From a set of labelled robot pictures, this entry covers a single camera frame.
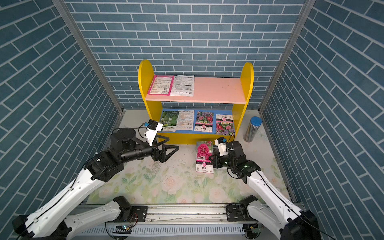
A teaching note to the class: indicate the white text packet lower shelf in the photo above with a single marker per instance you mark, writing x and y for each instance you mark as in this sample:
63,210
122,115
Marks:
185,121

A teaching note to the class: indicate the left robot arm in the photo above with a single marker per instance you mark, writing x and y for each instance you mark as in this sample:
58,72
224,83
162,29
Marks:
53,221

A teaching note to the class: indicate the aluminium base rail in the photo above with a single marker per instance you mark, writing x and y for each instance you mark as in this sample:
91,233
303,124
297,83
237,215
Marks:
179,220

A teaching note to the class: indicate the white text seed packet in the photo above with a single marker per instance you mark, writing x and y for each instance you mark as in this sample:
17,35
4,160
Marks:
183,86

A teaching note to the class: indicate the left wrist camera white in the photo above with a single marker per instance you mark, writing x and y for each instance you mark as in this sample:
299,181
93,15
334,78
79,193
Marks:
152,128

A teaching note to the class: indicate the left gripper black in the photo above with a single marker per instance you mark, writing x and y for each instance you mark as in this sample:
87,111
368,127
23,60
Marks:
157,156

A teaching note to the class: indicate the red zinnia seed packet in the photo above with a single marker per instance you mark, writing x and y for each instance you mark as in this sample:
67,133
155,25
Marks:
224,125

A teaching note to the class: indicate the steel bottle blue lid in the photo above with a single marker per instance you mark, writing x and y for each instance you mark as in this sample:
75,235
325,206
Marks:
254,125

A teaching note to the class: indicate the yellow shelf with pink board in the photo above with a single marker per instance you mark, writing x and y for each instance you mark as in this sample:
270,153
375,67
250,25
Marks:
236,92

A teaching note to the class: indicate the magenta hollyhock seed packet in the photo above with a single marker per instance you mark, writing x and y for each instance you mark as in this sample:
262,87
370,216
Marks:
204,151

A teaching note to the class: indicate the floral table mat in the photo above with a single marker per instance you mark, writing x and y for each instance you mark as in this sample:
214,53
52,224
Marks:
176,180

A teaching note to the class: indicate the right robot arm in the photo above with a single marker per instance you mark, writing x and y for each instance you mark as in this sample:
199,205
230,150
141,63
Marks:
282,217

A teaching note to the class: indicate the pink bordered seed packet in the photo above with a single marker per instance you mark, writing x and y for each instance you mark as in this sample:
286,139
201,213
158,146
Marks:
161,85

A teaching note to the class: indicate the green gourd seed packet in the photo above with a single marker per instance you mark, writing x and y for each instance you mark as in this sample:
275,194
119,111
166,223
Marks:
169,121

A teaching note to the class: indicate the mixed flower seed packet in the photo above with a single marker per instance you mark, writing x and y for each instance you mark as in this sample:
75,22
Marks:
204,122

